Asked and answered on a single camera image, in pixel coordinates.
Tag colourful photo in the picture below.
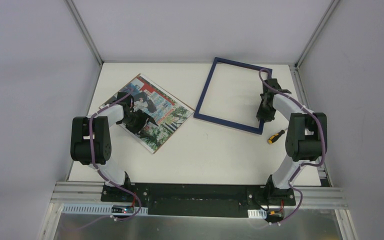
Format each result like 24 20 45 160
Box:
98 74 194 154

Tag blue wooden picture frame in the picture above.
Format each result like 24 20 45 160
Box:
194 57 274 135

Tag black yellow screwdriver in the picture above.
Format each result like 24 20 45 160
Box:
267 128 288 145

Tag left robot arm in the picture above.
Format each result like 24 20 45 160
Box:
70 91 157 203

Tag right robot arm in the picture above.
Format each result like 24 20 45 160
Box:
256 78 327 205

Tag brown frame backing board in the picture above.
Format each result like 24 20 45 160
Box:
131 74 194 154

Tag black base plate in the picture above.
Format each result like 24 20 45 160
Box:
100 182 296 218

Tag right white cable duct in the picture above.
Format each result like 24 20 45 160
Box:
247 208 267 220

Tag white cable duct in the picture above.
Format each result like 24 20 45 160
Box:
61 203 148 216
247 208 267 220

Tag left white cable duct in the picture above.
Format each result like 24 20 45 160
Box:
61 203 148 216

